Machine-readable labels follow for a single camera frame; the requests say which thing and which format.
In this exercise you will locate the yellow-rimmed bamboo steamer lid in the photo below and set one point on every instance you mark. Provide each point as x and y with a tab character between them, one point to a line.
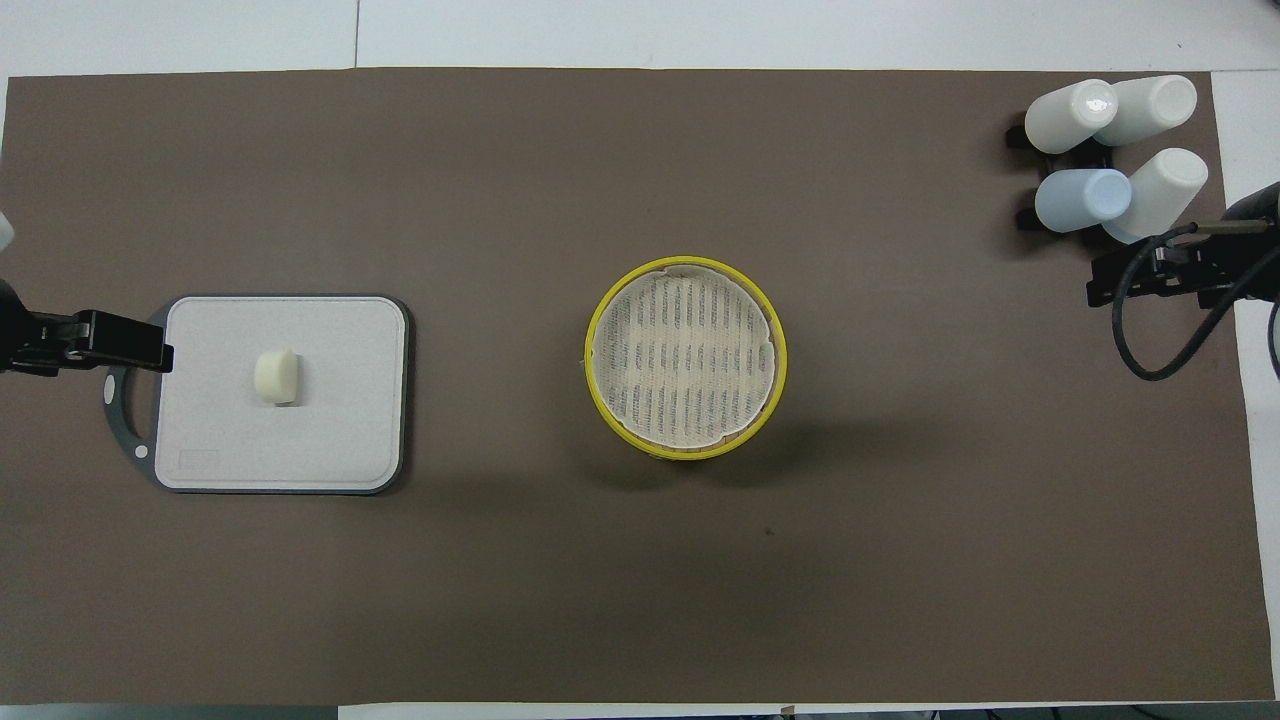
684	360

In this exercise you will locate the pale steamed bun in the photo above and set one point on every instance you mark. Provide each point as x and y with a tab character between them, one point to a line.
277	377

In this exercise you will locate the light blue plastic cup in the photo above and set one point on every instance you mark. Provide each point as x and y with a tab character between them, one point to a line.
1080	200

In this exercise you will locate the brown table mat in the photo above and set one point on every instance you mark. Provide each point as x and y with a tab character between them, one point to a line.
640	600

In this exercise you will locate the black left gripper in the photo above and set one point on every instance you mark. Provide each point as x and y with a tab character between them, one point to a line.
18	335

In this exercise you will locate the black cup rack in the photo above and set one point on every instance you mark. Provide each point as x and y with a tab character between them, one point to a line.
1017	135

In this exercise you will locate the yellow-rimmed bamboo steamer basket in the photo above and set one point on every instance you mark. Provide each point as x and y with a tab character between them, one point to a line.
668	456

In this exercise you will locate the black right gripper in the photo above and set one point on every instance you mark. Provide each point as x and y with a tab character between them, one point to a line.
1258	235

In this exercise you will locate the white plastic cup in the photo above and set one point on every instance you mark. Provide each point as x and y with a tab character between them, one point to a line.
1165	190
1065	120
1155	105

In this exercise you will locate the white grey-rimmed cutting board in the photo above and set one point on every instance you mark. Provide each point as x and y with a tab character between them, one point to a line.
340	440

